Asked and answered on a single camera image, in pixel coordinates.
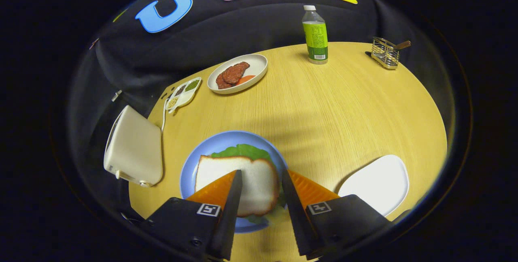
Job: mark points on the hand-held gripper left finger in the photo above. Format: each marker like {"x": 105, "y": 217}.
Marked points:
{"x": 230, "y": 213}

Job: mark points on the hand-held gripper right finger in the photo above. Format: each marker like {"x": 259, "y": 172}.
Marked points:
{"x": 295, "y": 217}

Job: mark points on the round-topped white bread slice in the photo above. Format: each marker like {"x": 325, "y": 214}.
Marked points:
{"x": 259, "y": 181}

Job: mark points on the green lettuce leaf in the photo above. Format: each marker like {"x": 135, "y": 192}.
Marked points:
{"x": 243, "y": 150}

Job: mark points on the blue round plate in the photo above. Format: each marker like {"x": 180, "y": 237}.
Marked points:
{"x": 226, "y": 138}

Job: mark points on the white square plate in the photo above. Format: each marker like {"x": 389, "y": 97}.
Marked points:
{"x": 376, "y": 183}

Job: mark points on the cream white toaster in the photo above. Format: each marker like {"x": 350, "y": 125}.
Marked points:
{"x": 133, "y": 148}

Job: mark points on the white divided condiment tray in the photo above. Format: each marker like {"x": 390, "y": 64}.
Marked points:
{"x": 184, "y": 96}

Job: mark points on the brown meat slice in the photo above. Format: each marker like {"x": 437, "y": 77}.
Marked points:
{"x": 234, "y": 72}
{"x": 220, "y": 82}

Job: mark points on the orange carrot slice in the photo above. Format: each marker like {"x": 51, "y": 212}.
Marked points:
{"x": 246, "y": 78}

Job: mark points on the cream oval plate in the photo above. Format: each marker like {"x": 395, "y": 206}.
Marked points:
{"x": 257, "y": 65}

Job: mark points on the small grey clip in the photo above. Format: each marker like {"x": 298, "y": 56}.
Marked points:
{"x": 116, "y": 95}

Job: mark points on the green label water bottle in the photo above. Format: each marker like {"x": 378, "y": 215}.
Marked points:
{"x": 315, "y": 39}

